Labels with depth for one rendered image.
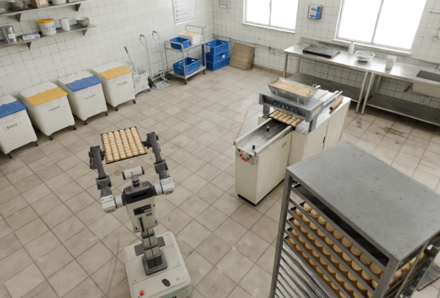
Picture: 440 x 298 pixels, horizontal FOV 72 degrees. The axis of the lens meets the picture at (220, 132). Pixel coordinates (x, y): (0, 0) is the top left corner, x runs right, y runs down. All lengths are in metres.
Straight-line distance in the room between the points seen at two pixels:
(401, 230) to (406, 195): 0.24
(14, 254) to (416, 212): 3.79
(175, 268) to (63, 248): 1.41
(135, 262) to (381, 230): 2.35
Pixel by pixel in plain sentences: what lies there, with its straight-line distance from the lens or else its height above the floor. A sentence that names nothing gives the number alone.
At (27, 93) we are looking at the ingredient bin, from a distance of 5.83.
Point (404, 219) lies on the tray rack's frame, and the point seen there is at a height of 1.82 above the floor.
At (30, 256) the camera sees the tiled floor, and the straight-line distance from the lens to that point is 4.07.
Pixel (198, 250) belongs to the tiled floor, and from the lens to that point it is 3.52.
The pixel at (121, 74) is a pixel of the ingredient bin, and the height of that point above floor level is 0.71.
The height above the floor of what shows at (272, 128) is 0.84.
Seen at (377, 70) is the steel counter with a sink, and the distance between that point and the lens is 5.88.
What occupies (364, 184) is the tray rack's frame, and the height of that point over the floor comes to 1.82.
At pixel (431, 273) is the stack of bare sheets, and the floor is 0.02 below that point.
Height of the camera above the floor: 2.86
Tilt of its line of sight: 33 degrees down
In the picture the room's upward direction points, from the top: 1 degrees counter-clockwise
